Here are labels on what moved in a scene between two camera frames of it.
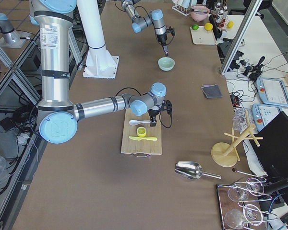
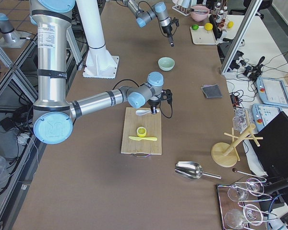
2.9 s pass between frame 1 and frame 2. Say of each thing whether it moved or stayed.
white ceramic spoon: moved
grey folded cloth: stayed
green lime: stayed
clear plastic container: stayed
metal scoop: stayed
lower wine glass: stayed
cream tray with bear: stayed
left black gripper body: moved
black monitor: stayed
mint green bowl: stayed
